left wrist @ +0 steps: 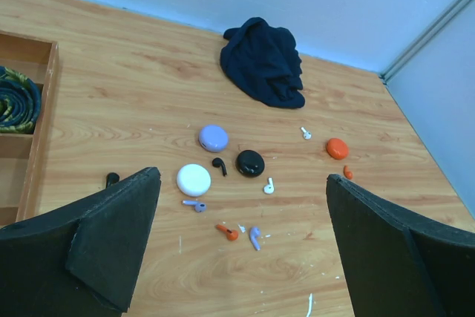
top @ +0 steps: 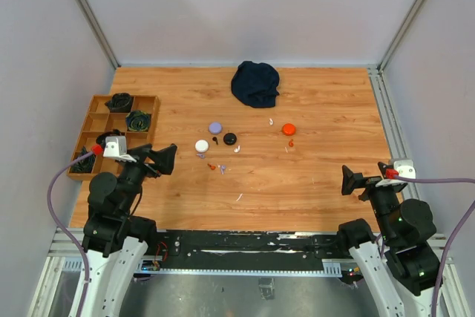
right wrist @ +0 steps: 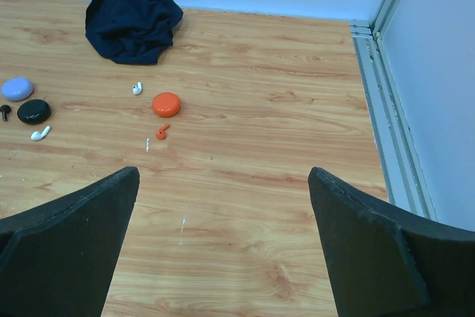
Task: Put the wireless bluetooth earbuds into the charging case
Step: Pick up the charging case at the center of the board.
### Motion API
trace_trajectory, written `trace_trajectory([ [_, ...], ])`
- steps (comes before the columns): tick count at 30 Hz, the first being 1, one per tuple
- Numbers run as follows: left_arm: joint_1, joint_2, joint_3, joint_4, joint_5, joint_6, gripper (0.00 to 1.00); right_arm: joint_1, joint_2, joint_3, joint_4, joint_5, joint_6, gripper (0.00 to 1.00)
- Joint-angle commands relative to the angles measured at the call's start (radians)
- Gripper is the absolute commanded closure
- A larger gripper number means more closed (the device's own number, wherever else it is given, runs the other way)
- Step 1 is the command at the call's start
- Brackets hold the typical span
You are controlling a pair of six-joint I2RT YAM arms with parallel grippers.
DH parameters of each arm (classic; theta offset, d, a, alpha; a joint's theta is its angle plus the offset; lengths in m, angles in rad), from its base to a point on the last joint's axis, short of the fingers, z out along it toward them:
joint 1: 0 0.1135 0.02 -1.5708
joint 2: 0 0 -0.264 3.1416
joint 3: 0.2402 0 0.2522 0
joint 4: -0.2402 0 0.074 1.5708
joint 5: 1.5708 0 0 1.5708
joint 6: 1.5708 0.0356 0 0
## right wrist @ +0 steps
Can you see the lavender earbud case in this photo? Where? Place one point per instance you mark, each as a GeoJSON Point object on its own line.
{"type": "Point", "coordinates": [17, 89]}

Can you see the dark navy crumpled cloth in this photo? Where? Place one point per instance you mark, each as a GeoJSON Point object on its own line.
{"type": "Point", "coordinates": [131, 32]}

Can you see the orange earbud right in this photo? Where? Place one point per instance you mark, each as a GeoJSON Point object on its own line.
{"type": "Point", "coordinates": [161, 132]}

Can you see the orange earbud case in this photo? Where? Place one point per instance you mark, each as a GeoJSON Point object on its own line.
{"type": "Point", "coordinates": [166, 104]}

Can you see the aluminium frame rail right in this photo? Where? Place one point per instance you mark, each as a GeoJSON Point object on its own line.
{"type": "Point", "coordinates": [403, 175]}

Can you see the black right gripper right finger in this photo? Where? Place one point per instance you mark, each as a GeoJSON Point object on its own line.
{"type": "Point", "coordinates": [385, 261]}

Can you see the black earbud case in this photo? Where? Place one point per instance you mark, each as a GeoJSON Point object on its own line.
{"type": "Point", "coordinates": [34, 112]}

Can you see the white earbud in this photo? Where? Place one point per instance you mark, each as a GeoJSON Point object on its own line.
{"type": "Point", "coordinates": [138, 88]}
{"type": "Point", "coordinates": [39, 135]}

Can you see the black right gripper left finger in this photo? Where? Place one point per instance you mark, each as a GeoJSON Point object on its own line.
{"type": "Point", "coordinates": [58, 259]}

